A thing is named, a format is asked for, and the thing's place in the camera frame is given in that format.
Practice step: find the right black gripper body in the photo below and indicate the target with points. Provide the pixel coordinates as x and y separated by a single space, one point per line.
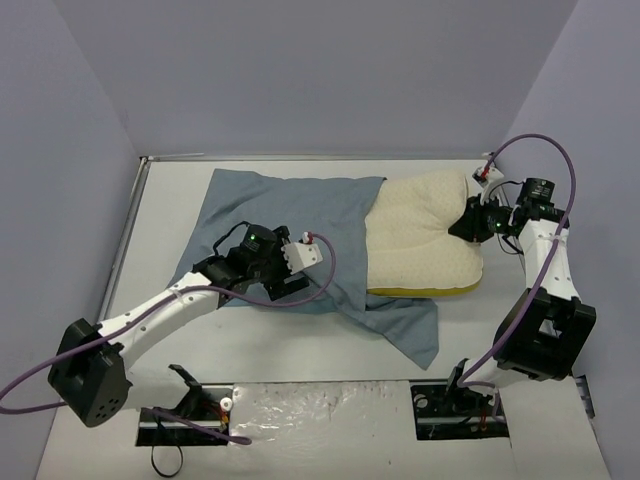
470 223

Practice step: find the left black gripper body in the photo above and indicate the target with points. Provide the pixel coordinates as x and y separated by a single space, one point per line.
286 286

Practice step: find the white pillow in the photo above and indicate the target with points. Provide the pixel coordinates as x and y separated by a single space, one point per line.
410 252

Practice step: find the striped pillowcase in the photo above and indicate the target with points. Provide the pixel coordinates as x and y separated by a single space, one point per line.
334 211

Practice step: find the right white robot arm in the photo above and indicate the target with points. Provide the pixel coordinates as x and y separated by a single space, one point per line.
544 332

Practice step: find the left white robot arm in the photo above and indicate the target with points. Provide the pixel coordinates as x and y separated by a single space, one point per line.
96 376

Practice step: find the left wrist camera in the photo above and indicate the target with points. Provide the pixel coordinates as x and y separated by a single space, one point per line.
301 255

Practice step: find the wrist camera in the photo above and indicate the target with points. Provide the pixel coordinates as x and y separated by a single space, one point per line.
487 178
301 255

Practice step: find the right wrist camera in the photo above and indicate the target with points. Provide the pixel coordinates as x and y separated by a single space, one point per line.
487 178

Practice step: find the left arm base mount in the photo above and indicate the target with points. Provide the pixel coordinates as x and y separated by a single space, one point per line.
205 411

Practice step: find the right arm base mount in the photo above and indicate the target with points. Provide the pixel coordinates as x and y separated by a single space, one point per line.
446 414

